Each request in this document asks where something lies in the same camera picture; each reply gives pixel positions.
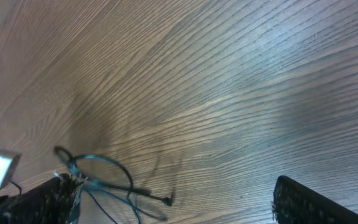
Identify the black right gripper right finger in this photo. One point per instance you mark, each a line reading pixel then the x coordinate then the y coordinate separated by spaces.
pixel 294 203

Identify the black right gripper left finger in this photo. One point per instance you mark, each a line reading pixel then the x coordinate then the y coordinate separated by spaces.
pixel 56 201

